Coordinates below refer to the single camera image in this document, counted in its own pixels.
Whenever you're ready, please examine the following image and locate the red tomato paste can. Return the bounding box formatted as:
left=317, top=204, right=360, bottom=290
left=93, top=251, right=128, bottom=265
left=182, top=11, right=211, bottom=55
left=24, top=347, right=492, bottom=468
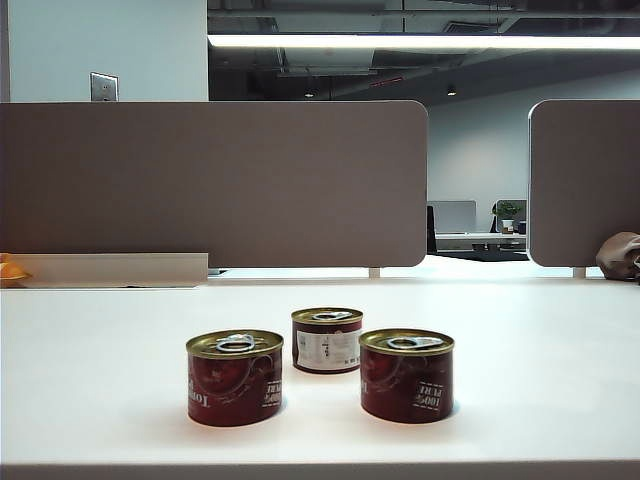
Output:
left=185, top=328, right=285, bottom=427
left=358, top=328, right=456, bottom=425

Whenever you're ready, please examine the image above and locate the red can with white label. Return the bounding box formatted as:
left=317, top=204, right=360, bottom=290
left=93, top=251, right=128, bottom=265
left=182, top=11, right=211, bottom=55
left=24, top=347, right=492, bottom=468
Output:
left=291, top=307, right=365, bottom=375

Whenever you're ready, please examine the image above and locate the wide brown desk partition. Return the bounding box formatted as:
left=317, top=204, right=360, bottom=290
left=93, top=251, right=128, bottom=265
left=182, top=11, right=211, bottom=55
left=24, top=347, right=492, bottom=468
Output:
left=0, top=99, right=430, bottom=269

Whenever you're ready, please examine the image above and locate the grey background desk partition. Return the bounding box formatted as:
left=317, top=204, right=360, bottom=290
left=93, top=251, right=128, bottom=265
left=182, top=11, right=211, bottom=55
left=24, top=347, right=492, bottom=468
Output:
left=430, top=200, right=477, bottom=235

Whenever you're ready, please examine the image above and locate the white background desk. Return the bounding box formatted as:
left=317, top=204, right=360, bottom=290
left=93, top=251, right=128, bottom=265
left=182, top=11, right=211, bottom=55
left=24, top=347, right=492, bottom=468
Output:
left=434, top=230, right=529, bottom=252

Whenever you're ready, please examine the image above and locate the potted green plant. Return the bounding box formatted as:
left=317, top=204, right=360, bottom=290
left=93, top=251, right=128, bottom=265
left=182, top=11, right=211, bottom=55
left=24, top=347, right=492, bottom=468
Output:
left=492, top=200, right=524, bottom=235

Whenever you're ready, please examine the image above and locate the long ceiling light strip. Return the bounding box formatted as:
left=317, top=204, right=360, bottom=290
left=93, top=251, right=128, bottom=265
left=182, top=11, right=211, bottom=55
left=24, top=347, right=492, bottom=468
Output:
left=207, top=33, right=640, bottom=51

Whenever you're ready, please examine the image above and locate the narrow brown desk partition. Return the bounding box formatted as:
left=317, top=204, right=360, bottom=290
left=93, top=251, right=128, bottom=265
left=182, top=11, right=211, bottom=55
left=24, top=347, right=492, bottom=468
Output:
left=527, top=98, right=640, bottom=268

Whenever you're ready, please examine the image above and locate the brown bag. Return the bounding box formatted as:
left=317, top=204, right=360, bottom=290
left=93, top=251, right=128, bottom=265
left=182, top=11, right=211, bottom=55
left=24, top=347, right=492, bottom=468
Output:
left=595, top=231, right=640, bottom=281

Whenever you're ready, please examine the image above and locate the yellow cloth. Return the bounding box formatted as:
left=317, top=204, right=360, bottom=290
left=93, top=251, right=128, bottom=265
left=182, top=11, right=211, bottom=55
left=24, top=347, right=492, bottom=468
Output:
left=0, top=253, right=33, bottom=287

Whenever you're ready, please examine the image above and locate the beige cable tray cover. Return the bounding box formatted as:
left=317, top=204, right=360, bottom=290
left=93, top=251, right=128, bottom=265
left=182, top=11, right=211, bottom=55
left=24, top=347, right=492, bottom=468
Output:
left=9, top=252, right=210, bottom=289

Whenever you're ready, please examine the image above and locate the metal wall plate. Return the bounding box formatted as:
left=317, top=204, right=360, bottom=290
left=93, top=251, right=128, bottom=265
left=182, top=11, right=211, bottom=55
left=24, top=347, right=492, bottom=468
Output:
left=89, top=72, right=120, bottom=102

